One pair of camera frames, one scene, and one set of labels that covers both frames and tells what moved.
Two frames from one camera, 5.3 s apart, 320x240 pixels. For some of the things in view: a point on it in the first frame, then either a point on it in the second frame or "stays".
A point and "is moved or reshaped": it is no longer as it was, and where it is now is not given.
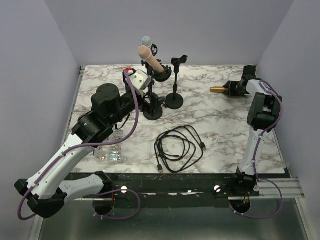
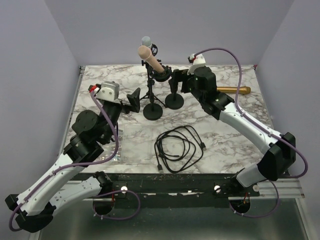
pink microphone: (145, 52) stays
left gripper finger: (155, 102) to (134, 99)
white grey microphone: (146, 41) stays
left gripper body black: (143, 105) to (113, 113)
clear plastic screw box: (137, 149) stays
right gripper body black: (241, 92) to (188, 80)
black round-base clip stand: (175, 101) is moved or reshaped
